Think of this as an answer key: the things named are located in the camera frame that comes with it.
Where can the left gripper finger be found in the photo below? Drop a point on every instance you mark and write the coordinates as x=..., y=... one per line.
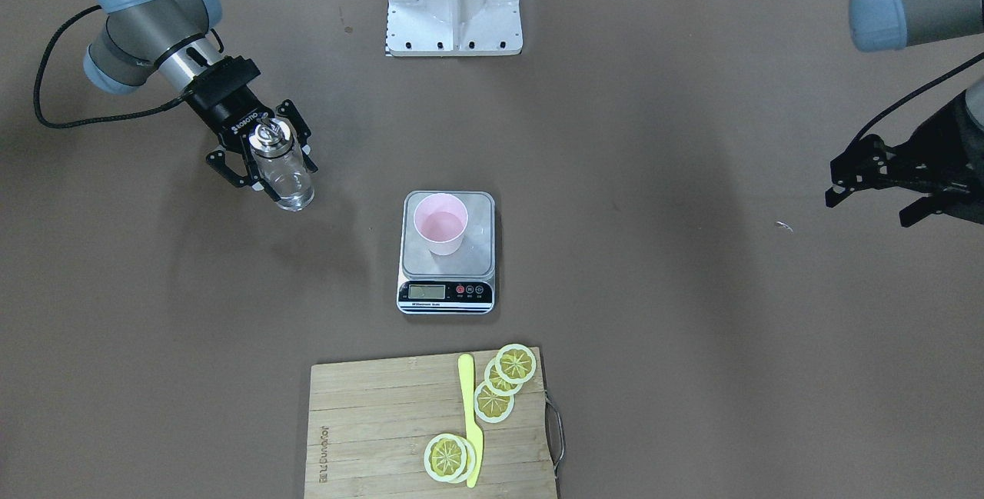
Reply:
x=870, y=163
x=922, y=208

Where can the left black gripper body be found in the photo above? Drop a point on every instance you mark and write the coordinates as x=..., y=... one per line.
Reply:
x=939, y=141

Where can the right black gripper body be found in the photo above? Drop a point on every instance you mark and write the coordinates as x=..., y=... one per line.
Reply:
x=231, y=116

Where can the pink plastic cup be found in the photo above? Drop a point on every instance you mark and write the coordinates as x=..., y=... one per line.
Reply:
x=441, y=219

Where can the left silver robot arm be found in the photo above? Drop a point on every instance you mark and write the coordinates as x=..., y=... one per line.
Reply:
x=882, y=25

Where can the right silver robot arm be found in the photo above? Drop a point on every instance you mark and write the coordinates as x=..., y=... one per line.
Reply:
x=174, y=38

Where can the silver kitchen scale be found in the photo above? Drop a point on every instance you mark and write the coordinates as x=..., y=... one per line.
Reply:
x=462, y=283

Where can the bamboo cutting board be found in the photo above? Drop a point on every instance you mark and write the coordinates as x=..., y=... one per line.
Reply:
x=369, y=423

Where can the yellow plastic knife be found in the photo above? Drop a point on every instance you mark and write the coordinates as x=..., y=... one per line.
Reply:
x=473, y=433

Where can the lemon slice near knife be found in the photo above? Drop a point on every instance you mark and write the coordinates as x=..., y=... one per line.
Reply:
x=449, y=459

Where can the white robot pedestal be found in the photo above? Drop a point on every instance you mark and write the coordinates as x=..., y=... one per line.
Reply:
x=453, y=28

